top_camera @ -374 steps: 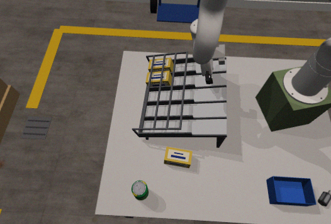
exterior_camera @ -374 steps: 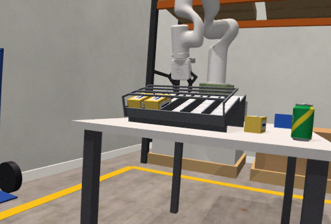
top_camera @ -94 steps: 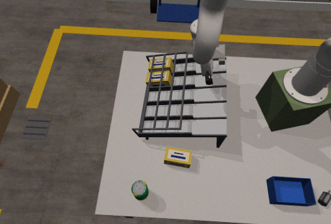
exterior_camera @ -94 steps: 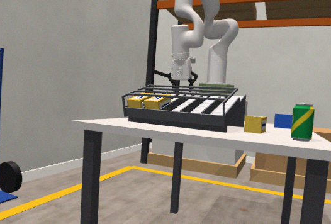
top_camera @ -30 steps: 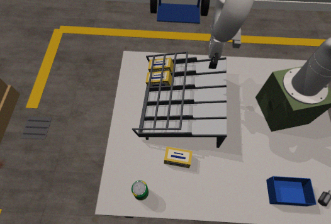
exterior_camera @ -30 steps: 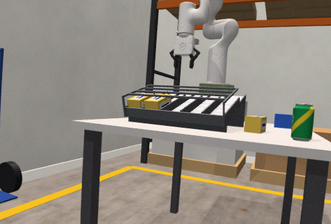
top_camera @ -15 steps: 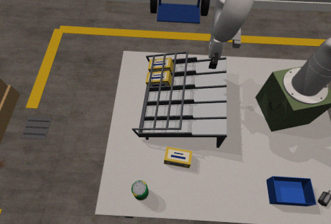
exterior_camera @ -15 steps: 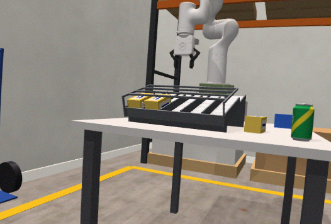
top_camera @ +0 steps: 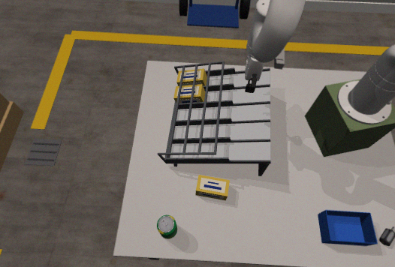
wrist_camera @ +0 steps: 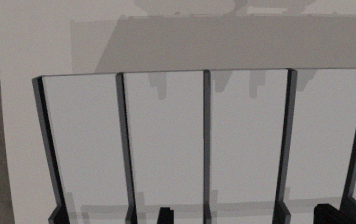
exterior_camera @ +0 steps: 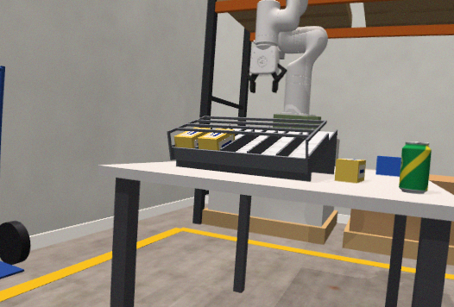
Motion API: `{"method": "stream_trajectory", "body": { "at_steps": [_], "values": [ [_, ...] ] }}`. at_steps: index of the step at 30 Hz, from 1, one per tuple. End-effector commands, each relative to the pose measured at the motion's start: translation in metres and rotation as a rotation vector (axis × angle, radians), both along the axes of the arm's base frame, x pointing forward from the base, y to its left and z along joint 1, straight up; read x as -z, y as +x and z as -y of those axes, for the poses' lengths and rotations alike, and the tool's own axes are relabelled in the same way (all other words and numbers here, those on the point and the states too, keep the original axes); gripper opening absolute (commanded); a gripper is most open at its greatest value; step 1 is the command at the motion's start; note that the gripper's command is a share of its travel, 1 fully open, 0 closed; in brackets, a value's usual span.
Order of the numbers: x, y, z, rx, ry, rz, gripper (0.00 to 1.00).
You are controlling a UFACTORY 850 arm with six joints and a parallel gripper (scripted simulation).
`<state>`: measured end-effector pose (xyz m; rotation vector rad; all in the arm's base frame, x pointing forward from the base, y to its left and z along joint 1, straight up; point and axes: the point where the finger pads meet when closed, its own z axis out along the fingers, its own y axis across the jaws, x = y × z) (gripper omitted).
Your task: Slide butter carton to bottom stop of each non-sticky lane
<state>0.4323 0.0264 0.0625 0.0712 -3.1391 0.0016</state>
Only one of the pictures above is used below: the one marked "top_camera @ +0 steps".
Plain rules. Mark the blue open tray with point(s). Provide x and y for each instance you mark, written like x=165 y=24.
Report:
x=348 y=227

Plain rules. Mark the yellow carton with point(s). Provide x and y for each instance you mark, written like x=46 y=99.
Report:
x=185 y=96
x=216 y=188
x=188 y=78

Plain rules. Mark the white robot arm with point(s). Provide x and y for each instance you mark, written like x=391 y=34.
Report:
x=363 y=104

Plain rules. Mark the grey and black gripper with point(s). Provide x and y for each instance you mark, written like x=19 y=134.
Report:
x=253 y=70

